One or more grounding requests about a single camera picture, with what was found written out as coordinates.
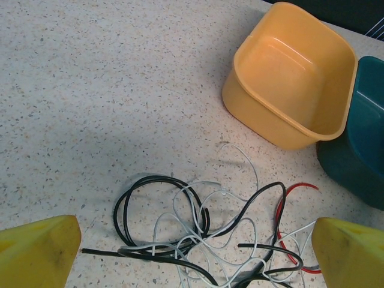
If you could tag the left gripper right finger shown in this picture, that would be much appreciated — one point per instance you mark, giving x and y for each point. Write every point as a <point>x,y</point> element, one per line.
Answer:
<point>351,258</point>

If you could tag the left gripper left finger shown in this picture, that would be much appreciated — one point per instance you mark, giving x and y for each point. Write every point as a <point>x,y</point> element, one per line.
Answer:
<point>33,255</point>

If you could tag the teal plastic bin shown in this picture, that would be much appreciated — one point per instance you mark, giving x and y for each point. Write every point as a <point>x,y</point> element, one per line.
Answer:
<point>360,168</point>

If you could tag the orange plastic bin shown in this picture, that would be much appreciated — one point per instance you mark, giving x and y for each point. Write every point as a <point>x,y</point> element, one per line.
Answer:
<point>288,75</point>

